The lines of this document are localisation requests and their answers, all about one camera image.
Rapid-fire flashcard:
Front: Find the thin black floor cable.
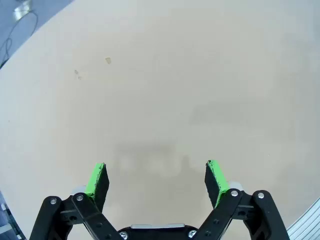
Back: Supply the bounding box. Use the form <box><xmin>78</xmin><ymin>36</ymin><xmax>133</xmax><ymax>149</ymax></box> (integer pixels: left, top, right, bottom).
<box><xmin>0</xmin><ymin>11</ymin><xmax>39</xmax><ymax>69</ymax></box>

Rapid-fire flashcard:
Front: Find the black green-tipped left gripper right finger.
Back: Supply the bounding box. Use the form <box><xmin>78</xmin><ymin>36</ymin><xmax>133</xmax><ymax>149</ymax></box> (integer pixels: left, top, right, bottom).
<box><xmin>197</xmin><ymin>159</ymin><xmax>288</xmax><ymax>240</ymax></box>

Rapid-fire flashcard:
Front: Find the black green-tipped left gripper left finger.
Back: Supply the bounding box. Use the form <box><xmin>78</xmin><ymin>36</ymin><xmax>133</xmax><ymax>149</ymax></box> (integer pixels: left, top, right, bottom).
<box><xmin>29</xmin><ymin>162</ymin><xmax>121</xmax><ymax>240</ymax></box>

